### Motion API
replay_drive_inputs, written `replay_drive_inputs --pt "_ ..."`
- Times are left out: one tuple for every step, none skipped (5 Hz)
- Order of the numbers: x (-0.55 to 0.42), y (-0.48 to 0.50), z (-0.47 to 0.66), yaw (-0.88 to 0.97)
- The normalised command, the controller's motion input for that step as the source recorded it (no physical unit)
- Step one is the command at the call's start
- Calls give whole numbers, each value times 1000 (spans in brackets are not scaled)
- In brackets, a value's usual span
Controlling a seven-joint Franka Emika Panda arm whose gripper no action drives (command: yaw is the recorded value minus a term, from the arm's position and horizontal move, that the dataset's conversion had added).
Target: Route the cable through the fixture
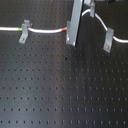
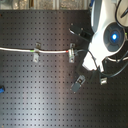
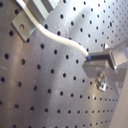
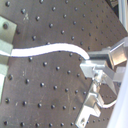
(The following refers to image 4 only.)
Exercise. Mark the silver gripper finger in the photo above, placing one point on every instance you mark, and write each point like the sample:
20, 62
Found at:
5, 48
3, 73

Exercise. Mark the metal corner bracket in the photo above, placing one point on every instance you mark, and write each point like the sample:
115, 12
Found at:
7, 29

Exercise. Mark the silver metal cable clip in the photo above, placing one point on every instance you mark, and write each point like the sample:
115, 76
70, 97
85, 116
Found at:
100, 68

